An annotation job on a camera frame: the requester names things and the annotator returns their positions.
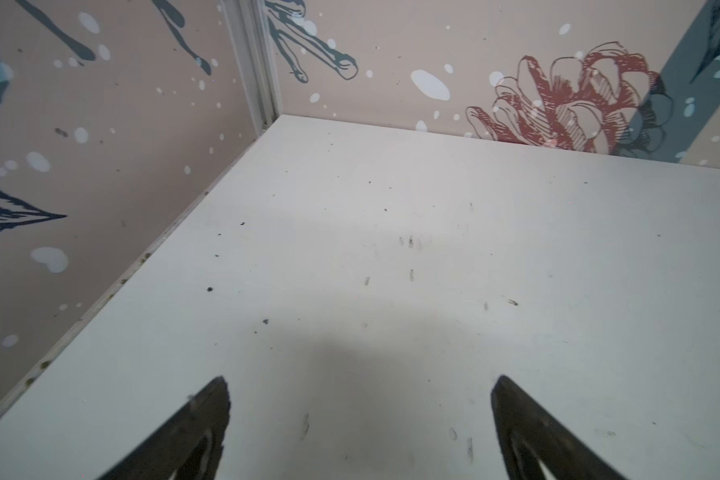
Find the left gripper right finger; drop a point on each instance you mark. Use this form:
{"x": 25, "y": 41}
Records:
{"x": 533, "y": 442}

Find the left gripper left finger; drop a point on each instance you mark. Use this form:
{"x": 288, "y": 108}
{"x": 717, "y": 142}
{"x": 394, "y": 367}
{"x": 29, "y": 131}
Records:
{"x": 189, "y": 445}

